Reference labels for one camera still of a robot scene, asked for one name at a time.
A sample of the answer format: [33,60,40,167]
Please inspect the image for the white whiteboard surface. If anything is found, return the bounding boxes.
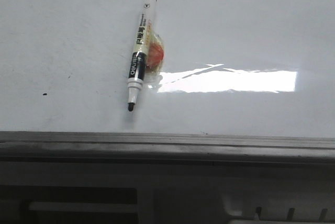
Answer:
[1,0,334,138]

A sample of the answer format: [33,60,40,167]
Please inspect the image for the white marker tray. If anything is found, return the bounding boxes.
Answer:
[1,162,334,223]

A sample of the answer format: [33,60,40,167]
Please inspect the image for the white black whiteboard marker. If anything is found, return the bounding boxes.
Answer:
[127,0,157,111]

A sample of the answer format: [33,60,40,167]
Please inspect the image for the grey aluminium whiteboard frame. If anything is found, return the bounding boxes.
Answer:
[1,131,334,164]

